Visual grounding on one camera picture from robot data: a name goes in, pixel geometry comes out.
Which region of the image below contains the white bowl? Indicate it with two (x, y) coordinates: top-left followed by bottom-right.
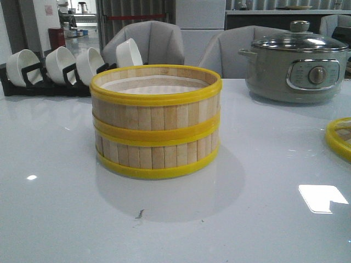
(76, 47), (105, 86)
(46, 46), (76, 85)
(6, 49), (39, 87)
(116, 38), (143, 67)

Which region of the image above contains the grey armchair left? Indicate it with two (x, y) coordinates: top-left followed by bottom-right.
(101, 21), (185, 65)

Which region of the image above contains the white bowl rightmost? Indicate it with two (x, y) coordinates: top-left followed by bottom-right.
(116, 38), (143, 67)

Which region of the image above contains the black bowl rack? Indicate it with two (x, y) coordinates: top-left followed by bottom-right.
(1, 57), (116, 97)

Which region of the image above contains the red bin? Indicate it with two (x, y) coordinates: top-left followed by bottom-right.
(48, 27), (66, 51)

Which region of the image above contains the dark counter cabinet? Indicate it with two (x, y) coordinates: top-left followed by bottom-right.
(224, 10), (350, 33)

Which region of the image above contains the grey electric cooking pot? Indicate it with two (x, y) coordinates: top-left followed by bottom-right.
(238, 48), (350, 104)

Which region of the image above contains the grey armchair middle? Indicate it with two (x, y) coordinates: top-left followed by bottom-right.
(198, 25), (284, 79)

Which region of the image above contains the white steamer liner cloth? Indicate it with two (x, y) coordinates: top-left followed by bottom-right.
(101, 75), (208, 95)

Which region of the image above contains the grey armchair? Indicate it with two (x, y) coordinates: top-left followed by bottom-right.
(198, 25), (284, 79)
(319, 14), (351, 37)
(101, 21), (185, 65)

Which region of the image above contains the grey armchair far right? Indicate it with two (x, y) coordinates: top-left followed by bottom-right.
(319, 14), (351, 37)

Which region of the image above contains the woven bamboo steamer lid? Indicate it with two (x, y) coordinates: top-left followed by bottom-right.
(325, 117), (351, 162)

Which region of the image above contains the white refrigerator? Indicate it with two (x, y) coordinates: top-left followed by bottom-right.
(175, 0), (226, 66)

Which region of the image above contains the bamboo steamer tray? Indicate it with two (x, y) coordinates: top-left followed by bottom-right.
(94, 127), (222, 180)
(89, 64), (222, 139)

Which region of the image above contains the white bowl leftmost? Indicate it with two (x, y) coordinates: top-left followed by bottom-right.
(6, 49), (39, 87)

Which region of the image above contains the glass pot lid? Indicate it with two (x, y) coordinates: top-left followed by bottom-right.
(251, 20), (349, 53)

